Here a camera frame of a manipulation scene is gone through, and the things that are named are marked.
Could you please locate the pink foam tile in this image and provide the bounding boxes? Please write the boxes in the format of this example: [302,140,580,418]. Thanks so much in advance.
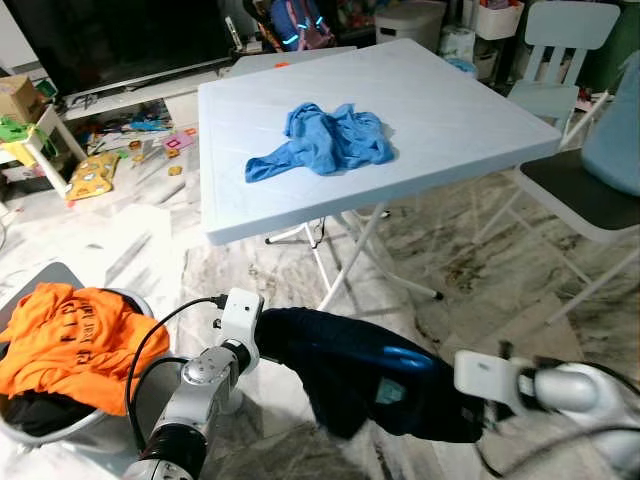
[165,130,196,156]

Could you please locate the white folding chair grey seat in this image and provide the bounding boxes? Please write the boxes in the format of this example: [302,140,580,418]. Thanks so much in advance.
[470,150,640,326]

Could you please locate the black television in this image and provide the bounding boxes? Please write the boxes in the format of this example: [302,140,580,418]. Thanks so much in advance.
[5,0,236,99]

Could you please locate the orange shirt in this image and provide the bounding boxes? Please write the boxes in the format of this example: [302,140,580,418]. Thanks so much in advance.
[0,283,171,401]

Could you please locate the grey plastic bucket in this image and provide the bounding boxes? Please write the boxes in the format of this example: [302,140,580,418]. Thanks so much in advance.
[0,288,161,456]

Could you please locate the white folding table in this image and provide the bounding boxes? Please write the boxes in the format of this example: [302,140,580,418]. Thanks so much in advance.
[197,38,564,313]

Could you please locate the blue towel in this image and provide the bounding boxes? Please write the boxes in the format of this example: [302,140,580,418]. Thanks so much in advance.
[245,100,396,184]

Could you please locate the tissue roll pack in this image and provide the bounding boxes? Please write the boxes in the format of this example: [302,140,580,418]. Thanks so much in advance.
[440,25,479,76]

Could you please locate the white tv bench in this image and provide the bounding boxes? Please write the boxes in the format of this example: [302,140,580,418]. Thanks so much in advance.
[60,78,236,123]

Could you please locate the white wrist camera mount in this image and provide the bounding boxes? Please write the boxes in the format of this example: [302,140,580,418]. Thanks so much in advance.
[217,288,264,351]
[453,350,526,406]

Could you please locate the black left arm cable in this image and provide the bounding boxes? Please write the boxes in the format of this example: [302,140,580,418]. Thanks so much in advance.
[125,293,226,451]

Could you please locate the small pale kids table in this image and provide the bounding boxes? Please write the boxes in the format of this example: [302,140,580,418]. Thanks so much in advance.
[225,45,358,79]

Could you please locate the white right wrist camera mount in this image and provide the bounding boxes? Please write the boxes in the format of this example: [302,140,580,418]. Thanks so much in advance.
[453,350,526,406]

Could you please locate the brown cardboard box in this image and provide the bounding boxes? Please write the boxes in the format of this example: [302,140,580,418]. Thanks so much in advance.
[0,75,46,121]

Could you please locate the white lidded bin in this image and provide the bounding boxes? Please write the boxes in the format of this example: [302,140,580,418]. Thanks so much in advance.
[375,0,446,51]

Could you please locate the white side table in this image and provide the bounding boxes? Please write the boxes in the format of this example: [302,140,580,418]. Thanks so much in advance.
[0,105,89,199]

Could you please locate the dark backpack cyan strips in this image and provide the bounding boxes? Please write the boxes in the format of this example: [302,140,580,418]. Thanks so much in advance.
[270,0,336,51]

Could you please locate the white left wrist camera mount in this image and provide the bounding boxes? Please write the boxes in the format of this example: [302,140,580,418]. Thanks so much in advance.
[217,288,264,351]

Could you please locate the white storage basket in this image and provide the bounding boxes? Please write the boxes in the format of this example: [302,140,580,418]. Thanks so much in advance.
[465,0,526,41]

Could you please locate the light blue chair cushion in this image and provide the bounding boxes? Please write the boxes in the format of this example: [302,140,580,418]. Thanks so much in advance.
[580,55,640,196]

